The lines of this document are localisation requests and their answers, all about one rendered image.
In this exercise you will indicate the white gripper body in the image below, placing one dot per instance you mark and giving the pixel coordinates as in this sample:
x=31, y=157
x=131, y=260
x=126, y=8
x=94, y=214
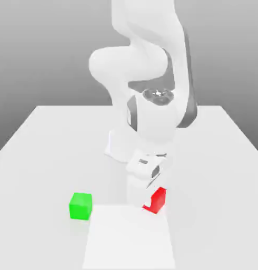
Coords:
x=137, y=189

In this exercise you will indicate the small red cube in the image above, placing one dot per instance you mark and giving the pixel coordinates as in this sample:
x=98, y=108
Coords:
x=158, y=200

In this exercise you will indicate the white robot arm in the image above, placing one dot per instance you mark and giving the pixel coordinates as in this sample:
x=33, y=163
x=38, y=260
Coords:
x=145, y=63

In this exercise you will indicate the small green cube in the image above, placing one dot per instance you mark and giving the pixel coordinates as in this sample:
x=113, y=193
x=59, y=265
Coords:
x=80, y=207

